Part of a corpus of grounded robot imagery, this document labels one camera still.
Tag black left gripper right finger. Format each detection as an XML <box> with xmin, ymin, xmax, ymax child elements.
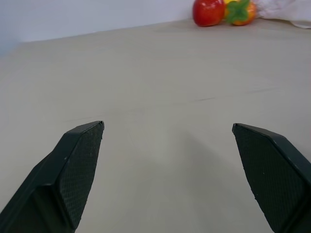
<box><xmin>231</xmin><ymin>122</ymin><xmax>311</xmax><ymax>233</ymax></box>

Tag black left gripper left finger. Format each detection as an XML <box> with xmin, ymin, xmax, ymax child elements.
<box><xmin>0</xmin><ymin>120</ymin><xmax>105</xmax><ymax>233</ymax></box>

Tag white cloth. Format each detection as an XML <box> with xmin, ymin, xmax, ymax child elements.
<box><xmin>252</xmin><ymin>0</ymin><xmax>311</xmax><ymax>30</ymax></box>

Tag orange toy persimmon green leaves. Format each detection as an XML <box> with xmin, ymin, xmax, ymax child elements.
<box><xmin>225</xmin><ymin>0</ymin><xmax>258</xmax><ymax>26</ymax></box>

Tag red toy apple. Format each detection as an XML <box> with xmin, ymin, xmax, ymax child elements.
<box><xmin>192</xmin><ymin>0</ymin><xmax>226</xmax><ymax>27</ymax></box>

